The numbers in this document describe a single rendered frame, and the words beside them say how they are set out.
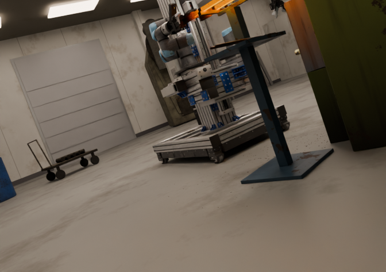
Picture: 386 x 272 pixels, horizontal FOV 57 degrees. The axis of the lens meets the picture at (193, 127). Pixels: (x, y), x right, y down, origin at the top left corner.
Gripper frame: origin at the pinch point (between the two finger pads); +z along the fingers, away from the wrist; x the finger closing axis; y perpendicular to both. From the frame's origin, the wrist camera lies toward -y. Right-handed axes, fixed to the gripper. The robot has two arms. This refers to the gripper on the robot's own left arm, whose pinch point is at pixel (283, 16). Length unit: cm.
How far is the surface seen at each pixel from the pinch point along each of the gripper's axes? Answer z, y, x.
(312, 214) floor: 94, -112, 137
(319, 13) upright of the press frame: 19, -88, 69
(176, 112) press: 58, 623, -184
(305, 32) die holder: 23, -61, 52
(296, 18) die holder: 13, -59, 53
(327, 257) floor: 94, -136, 158
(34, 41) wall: -262, 840, 47
